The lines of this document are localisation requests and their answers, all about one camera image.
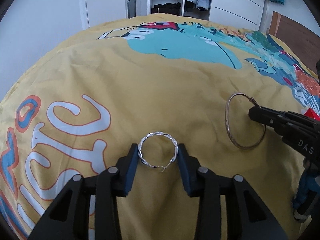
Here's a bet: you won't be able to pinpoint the twisted silver hoop ring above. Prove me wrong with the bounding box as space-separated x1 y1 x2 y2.
137 130 180 173

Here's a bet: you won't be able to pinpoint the folded black clothes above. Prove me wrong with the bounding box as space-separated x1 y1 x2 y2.
151 2 181 16

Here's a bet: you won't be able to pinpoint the white bedroom door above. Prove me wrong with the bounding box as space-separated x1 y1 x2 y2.
86 0 127 27

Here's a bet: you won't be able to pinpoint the yellow dinosaur print bedspread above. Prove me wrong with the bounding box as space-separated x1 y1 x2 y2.
1 14 319 239

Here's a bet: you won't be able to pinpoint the red white jewelry box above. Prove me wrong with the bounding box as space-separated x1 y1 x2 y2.
304 108 320 121

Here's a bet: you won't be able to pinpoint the thin gold bangle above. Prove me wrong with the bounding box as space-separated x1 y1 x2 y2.
225 92 266 150

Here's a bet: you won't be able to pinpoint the brown wooden headboard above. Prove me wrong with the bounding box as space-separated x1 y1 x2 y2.
269 11 319 76

